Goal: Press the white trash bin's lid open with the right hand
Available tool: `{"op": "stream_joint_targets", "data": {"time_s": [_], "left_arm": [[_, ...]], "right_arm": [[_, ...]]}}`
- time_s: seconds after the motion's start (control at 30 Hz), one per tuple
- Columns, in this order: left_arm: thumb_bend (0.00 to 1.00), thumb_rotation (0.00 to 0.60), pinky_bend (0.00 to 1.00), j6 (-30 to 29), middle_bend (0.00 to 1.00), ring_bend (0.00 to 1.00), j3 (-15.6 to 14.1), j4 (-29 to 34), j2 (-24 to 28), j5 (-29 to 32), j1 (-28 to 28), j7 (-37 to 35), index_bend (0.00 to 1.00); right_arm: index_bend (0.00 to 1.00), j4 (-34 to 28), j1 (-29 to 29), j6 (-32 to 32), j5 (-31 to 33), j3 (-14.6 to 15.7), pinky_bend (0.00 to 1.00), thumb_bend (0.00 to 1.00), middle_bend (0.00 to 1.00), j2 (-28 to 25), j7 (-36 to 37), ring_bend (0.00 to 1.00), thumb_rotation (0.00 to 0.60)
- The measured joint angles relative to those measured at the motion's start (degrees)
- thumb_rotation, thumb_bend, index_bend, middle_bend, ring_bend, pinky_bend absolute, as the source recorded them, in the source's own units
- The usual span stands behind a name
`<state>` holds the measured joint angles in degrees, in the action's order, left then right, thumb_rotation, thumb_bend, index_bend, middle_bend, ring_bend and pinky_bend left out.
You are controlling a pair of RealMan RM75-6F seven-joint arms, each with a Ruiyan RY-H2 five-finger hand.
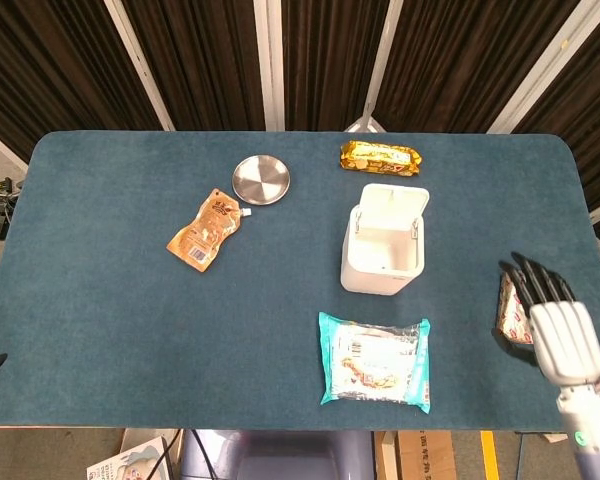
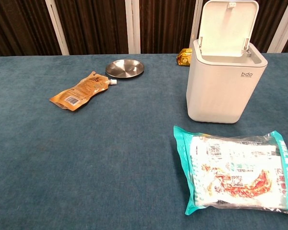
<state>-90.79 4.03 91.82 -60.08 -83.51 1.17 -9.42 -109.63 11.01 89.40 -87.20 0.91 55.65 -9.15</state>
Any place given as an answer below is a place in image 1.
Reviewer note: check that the white plastic bin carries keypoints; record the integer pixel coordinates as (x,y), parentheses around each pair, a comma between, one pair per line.
(382,250)

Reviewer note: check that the illustrated paper box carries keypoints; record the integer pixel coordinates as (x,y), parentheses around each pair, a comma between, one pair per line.
(130,460)

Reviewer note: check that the silver red snack package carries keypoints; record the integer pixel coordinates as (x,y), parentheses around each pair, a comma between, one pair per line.
(510,315)

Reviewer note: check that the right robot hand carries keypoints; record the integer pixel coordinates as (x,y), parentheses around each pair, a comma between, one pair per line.
(555,325)

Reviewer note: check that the teal clear snack bag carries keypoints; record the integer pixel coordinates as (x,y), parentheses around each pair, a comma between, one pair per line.
(375,361)

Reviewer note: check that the brown spouted drink pouch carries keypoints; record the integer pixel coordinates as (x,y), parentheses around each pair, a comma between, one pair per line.
(207,230)

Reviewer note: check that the brown cardboard box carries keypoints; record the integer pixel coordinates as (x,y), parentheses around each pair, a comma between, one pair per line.
(420,455)

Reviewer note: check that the golden biscuit package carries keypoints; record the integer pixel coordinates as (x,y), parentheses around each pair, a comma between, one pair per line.
(380,158)

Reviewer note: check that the purple robot base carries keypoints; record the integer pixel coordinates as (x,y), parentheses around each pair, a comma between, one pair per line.
(280,455)

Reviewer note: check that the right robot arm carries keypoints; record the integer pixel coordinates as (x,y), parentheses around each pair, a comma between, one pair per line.
(587,430)

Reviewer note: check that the white metal tripod stand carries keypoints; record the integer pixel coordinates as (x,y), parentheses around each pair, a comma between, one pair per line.
(364,122)

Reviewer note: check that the blue felt table mat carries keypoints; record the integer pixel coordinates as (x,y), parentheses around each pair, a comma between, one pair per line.
(130,300)

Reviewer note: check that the round stainless steel plate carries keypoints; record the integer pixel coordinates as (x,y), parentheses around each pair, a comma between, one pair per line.
(261,180)

